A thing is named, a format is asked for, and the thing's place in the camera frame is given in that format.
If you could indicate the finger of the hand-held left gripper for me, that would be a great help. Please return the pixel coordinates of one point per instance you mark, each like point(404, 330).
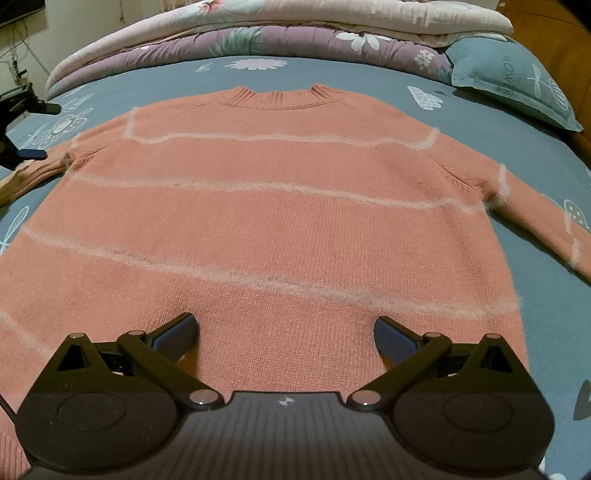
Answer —
point(32, 153)
point(46, 108)

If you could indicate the teal printed pillow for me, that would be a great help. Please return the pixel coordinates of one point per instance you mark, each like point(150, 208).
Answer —
point(508, 78)

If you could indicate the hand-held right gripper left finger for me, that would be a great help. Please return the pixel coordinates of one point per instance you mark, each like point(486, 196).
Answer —
point(178, 336)

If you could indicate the purple floral quilt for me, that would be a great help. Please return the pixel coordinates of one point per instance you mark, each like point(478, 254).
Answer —
point(184, 50)

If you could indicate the wooden headboard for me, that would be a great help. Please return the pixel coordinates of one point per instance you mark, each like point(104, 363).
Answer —
point(554, 37)

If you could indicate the black wall-mounted television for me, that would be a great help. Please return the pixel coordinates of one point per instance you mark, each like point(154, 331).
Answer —
point(18, 9)

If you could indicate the bed with teal floral sheet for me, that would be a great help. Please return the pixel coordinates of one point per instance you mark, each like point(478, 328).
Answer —
point(549, 152)

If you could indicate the pink striped knit sweater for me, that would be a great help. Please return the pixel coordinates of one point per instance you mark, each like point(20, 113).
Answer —
point(277, 230)

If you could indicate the pale pink floral quilt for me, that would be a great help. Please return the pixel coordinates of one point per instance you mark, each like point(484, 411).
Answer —
point(323, 16)

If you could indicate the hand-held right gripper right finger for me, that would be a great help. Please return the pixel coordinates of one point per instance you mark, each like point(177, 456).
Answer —
point(392, 340)

